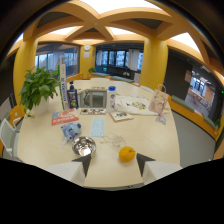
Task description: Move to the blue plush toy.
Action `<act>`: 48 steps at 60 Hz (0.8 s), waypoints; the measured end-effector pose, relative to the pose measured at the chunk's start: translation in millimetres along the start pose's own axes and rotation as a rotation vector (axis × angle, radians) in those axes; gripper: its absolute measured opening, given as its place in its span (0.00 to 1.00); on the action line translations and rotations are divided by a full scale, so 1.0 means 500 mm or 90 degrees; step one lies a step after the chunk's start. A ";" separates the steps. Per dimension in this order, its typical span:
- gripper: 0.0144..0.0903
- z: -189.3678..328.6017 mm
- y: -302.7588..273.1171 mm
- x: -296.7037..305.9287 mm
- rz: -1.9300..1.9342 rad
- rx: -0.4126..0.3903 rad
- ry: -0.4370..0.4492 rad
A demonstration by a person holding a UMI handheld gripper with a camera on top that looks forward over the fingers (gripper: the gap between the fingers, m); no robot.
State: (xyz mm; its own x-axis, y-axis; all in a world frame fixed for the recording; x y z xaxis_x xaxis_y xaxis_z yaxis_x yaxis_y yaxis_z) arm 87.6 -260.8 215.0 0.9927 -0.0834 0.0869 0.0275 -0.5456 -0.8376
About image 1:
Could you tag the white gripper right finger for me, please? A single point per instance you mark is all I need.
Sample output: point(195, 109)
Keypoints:
point(153, 170)

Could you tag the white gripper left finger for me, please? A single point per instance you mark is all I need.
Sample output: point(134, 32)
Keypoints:
point(71, 170)

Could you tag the blue plush toy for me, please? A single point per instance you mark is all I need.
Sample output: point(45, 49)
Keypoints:
point(70, 130)

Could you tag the steel bowl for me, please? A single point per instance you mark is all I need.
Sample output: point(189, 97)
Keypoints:
point(83, 146)

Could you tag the orange fruit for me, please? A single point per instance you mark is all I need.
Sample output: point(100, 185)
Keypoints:
point(127, 154)

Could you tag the light blue face mask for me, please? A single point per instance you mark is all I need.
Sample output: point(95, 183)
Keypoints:
point(97, 127)

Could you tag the small blue tag card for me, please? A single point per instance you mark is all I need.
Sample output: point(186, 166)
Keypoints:
point(161, 119)

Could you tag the red printed booklet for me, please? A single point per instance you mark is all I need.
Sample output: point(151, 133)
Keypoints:
point(64, 116)

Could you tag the small illustrated book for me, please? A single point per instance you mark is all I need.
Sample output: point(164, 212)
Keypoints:
point(121, 116)

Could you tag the flat paint palette tray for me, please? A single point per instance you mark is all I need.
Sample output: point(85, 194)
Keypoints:
point(93, 111)

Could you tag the white printed tote bag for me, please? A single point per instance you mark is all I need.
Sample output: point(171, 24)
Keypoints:
point(135, 105)

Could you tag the pink paper gift bag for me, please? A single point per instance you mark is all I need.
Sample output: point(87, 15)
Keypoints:
point(158, 101)

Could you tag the white chair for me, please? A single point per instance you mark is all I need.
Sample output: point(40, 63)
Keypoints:
point(8, 135)

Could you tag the dark blue bottle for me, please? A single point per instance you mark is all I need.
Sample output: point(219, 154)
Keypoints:
point(72, 96)

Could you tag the white bottle with blue cap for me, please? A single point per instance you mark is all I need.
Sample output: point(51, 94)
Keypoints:
point(111, 98)

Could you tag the green white standing sign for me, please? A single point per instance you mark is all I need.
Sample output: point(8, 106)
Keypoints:
point(62, 86)

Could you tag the green potted plant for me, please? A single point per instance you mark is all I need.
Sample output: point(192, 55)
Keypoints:
point(38, 90)

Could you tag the round wall clock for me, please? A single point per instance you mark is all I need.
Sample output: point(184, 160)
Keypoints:
point(87, 47)

